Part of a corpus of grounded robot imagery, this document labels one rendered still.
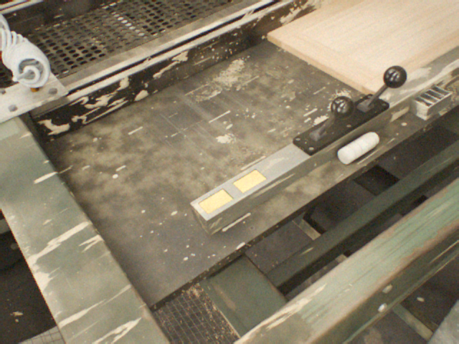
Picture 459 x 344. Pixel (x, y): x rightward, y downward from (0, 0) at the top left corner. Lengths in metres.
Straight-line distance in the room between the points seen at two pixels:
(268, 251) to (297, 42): 2.09
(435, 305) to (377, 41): 1.60
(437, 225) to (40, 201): 0.59
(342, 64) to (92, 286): 0.73
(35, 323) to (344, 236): 0.84
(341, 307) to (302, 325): 0.06
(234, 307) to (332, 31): 0.75
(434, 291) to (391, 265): 1.82
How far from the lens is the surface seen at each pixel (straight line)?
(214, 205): 0.76
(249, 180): 0.79
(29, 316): 1.36
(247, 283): 0.75
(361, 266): 0.67
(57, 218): 0.74
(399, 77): 0.83
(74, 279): 0.66
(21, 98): 1.01
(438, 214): 0.75
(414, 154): 2.44
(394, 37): 1.21
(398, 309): 2.40
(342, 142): 0.88
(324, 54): 1.13
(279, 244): 3.02
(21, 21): 1.51
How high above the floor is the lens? 2.17
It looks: 41 degrees down
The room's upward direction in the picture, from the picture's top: 94 degrees counter-clockwise
